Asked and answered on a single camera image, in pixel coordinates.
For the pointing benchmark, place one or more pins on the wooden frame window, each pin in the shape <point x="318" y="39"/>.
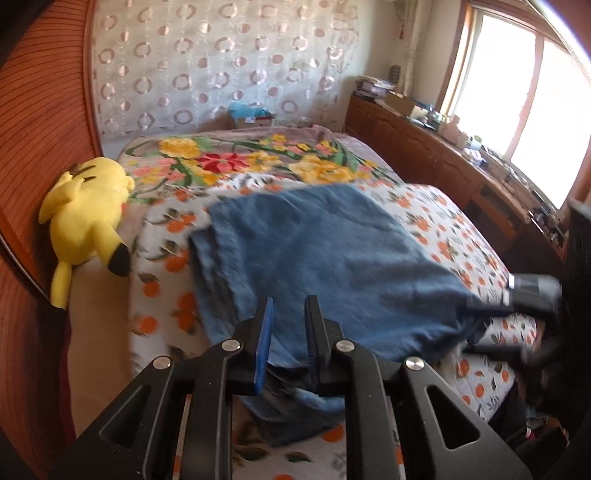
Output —
<point x="508" y="92"/>

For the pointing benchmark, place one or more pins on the flat cardboard box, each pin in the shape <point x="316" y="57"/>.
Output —
<point x="400" y="104"/>

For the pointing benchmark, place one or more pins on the stack of papers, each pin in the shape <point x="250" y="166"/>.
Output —
<point x="374" y="86"/>

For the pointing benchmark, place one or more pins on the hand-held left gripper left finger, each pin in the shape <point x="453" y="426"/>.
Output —
<point x="264" y="350"/>

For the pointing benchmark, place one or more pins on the wooden headboard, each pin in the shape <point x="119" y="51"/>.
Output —
<point x="46" y="115"/>

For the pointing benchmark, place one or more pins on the yellow plush toy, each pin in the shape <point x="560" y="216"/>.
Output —
<point x="87" y="207"/>

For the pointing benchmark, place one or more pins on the blue denim pants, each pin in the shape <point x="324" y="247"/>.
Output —
<point x="323" y="254"/>

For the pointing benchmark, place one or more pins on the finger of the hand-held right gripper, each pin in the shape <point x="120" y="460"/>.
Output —
<point x="487" y="307"/>
<point x="494" y="353"/>

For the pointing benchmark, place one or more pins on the long wooden cabinet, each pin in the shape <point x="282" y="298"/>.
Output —
<point x="415" y="143"/>

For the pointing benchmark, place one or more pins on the floral blanket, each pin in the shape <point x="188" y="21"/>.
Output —
<point x="231" y="161"/>

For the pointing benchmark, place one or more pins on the orange fruit print bed sheet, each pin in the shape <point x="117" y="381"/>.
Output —
<point x="438" y="221"/>

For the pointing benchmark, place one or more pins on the light blue cloth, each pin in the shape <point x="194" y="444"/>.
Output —
<point x="249" y="110"/>

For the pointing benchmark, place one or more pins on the sheer circle pattern curtain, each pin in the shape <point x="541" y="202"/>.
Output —
<point x="207" y="60"/>

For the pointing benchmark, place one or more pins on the cream window curtain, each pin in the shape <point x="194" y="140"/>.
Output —
<point x="418" y="55"/>

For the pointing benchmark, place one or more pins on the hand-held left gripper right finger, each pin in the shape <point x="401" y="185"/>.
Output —
<point x="318" y="332"/>

